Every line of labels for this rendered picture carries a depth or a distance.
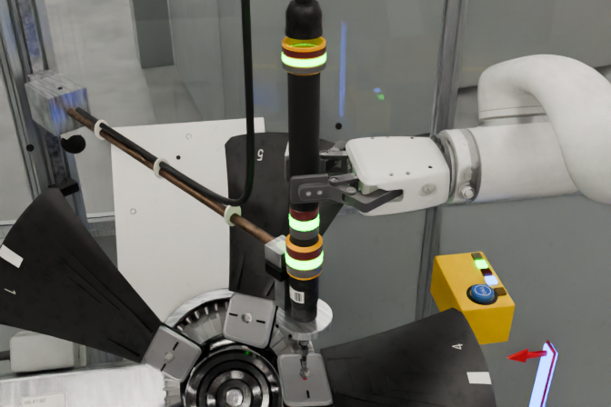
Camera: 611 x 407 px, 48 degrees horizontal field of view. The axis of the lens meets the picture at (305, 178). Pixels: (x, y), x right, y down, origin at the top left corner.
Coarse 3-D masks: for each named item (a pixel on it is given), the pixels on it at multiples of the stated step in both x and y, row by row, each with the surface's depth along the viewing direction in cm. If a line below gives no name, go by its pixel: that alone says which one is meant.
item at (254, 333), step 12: (240, 300) 94; (252, 300) 93; (264, 300) 91; (228, 312) 95; (240, 312) 94; (252, 312) 92; (264, 312) 90; (228, 324) 94; (240, 324) 93; (252, 324) 91; (264, 324) 90; (228, 336) 94; (240, 336) 92; (252, 336) 91; (264, 336) 89
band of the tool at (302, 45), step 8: (288, 40) 69; (296, 40) 69; (304, 40) 70; (312, 40) 69; (320, 40) 69; (288, 48) 66; (296, 48) 66; (304, 48) 66; (312, 48) 66; (320, 48) 66; (288, 56) 67; (320, 56) 67; (320, 64) 67; (288, 72) 68
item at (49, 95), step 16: (32, 80) 120; (48, 80) 120; (64, 80) 120; (32, 96) 118; (48, 96) 114; (64, 96) 115; (80, 96) 117; (32, 112) 121; (48, 112) 115; (64, 112) 116; (48, 128) 118; (64, 128) 117
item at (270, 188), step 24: (240, 144) 99; (264, 144) 97; (240, 168) 99; (264, 168) 97; (240, 192) 98; (264, 192) 95; (288, 192) 93; (264, 216) 94; (288, 216) 92; (240, 240) 96; (240, 264) 95; (264, 264) 92; (240, 288) 94; (264, 288) 91
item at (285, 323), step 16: (272, 240) 84; (272, 256) 83; (272, 272) 84; (288, 288) 85; (288, 304) 86; (320, 304) 87; (288, 320) 85; (320, 320) 85; (288, 336) 84; (304, 336) 83; (320, 336) 84
